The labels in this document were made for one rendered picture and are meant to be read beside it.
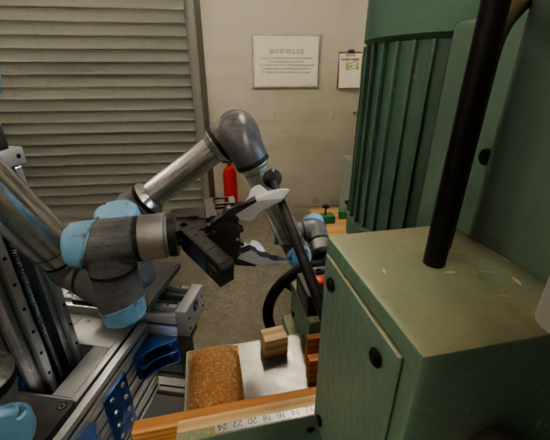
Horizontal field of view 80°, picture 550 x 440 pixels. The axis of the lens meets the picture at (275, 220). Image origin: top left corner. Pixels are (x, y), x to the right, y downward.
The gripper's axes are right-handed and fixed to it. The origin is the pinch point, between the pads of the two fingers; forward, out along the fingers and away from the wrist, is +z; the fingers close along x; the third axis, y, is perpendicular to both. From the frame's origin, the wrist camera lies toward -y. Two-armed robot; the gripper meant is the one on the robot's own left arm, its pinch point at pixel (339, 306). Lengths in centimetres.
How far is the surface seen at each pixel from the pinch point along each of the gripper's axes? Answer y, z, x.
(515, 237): -80, 27, 17
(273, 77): 71, -255, -23
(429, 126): -75, 12, 12
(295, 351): -28.0, 17.9, 20.0
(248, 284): 123, -71, 21
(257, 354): -28.0, 17.5, 27.1
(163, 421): -38, 27, 42
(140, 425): -38, 27, 45
